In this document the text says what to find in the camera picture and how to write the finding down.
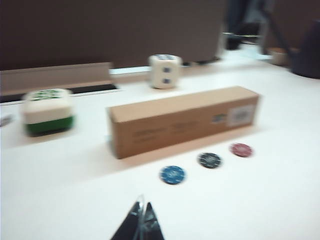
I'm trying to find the wide brown desk partition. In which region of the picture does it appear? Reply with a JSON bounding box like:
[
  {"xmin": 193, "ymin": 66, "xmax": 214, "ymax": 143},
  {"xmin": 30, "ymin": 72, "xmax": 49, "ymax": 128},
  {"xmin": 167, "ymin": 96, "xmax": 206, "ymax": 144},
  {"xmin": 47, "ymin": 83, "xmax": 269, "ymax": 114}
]
[{"xmin": 0, "ymin": 0, "xmax": 227, "ymax": 71}]

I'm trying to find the large white die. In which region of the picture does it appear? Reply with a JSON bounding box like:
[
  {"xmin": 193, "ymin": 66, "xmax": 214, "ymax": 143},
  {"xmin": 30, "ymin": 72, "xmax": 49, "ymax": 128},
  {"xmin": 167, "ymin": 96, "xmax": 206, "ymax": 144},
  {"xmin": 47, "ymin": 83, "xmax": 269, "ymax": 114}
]
[{"xmin": 148, "ymin": 53, "xmax": 183, "ymax": 90}]

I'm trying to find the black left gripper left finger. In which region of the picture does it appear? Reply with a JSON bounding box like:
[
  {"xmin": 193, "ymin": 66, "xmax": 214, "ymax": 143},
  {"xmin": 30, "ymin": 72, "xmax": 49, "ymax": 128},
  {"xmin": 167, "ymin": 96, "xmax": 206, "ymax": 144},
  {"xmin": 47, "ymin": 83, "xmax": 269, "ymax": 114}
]
[{"xmin": 109, "ymin": 194, "xmax": 146, "ymax": 240}]

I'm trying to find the black poker chip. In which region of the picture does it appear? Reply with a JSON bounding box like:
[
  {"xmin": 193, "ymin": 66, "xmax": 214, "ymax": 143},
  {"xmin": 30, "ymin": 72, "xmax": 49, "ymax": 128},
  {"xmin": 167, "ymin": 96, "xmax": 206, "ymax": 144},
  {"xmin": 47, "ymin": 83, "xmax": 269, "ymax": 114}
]
[{"xmin": 197, "ymin": 152, "xmax": 223, "ymax": 169}]

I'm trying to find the red poker chip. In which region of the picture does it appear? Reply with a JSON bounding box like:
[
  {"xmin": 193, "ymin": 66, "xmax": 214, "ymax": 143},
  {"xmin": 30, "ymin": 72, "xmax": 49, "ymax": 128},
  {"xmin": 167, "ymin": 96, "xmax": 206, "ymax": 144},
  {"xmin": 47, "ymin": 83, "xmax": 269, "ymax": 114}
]
[{"xmin": 228, "ymin": 142, "xmax": 253, "ymax": 157}]

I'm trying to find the long brown cardboard box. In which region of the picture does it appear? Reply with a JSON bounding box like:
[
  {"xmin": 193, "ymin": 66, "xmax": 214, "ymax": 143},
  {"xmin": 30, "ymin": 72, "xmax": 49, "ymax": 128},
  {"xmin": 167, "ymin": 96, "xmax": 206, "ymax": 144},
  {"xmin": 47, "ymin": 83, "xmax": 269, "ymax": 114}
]
[{"xmin": 106, "ymin": 85, "xmax": 262, "ymax": 160}]

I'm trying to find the blue poker chip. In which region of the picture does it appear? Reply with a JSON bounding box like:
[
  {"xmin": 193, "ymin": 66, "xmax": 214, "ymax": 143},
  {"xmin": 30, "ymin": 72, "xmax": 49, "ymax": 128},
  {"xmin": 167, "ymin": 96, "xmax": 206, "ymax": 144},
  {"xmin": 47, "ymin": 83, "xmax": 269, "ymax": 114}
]
[{"xmin": 159, "ymin": 165, "xmax": 188, "ymax": 185}]

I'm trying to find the dark grey watering can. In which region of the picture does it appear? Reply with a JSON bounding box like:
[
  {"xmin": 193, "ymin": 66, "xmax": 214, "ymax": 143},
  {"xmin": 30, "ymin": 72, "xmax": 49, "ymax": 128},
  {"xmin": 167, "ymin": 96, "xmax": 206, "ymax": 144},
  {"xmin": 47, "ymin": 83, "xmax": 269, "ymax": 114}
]
[{"xmin": 264, "ymin": 0, "xmax": 320, "ymax": 80}]

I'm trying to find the grey cable tray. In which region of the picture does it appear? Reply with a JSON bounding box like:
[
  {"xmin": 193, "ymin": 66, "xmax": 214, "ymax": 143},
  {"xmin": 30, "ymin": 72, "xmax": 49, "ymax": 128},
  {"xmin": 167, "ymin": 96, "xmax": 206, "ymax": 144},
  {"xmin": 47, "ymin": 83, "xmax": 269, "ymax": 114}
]
[{"xmin": 0, "ymin": 62, "xmax": 120, "ymax": 104}]

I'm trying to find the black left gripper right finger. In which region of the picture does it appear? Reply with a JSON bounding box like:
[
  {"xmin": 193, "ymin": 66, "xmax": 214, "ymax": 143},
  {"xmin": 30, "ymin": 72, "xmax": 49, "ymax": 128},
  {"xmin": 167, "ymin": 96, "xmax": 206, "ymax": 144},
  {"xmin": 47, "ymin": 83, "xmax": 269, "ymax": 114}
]
[{"xmin": 143, "ymin": 201, "xmax": 166, "ymax": 240}]

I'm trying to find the small beige bowl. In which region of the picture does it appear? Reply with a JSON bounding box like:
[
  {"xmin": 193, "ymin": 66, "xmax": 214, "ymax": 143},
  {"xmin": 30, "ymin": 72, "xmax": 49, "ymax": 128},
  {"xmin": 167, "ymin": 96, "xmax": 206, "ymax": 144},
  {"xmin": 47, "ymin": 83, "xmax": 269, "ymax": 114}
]
[{"xmin": 267, "ymin": 47, "xmax": 288, "ymax": 66}]

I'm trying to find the green and white case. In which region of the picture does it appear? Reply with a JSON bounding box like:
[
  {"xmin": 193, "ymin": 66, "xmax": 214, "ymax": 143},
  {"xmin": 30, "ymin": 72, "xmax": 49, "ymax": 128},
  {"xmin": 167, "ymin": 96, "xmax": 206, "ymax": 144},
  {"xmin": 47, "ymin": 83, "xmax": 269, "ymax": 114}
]
[{"xmin": 21, "ymin": 88, "xmax": 76, "ymax": 138}]

